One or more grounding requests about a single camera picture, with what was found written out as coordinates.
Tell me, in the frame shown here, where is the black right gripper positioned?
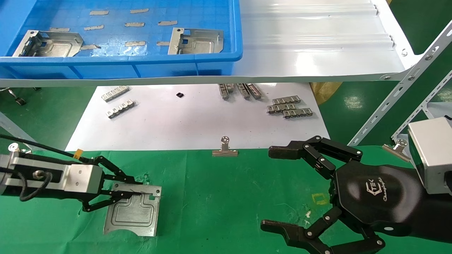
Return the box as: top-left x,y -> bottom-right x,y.
260,135 -> 425,254

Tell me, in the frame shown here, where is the black looped cable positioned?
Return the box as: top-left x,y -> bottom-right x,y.
19,171 -> 54,202

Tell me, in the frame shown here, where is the yellow brown bag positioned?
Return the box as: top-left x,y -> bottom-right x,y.
308,82 -> 342,106

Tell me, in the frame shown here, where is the black caster wheel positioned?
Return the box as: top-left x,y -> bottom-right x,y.
7,88 -> 26,107

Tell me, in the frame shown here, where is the white ribbed shelf panel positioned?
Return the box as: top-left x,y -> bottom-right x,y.
0,0 -> 423,88

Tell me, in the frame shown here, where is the black cable with yellow tag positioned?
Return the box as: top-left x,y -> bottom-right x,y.
0,134 -> 90,163

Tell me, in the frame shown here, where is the stamped metal plate part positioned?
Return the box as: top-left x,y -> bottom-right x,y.
167,28 -> 224,55
103,182 -> 162,237
12,30 -> 84,58

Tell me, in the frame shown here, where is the white board sheet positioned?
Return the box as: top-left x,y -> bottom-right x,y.
65,83 -> 331,152

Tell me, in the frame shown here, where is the silver binder clip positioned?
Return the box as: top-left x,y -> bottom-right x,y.
381,139 -> 411,163
212,137 -> 239,157

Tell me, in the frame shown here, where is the green table mat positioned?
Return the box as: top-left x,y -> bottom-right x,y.
0,145 -> 452,254

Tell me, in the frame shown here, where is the white slotted angle bar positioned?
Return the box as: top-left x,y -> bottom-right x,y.
390,70 -> 452,142
347,18 -> 452,147

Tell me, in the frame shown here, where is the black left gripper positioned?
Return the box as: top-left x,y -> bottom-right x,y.
32,155 -> 144,213

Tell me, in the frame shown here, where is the blue plastic bin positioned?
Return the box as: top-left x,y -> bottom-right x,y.
0,0 -> 243,80

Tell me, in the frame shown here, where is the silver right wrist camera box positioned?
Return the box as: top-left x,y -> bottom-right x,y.
408,117 -> 452,195

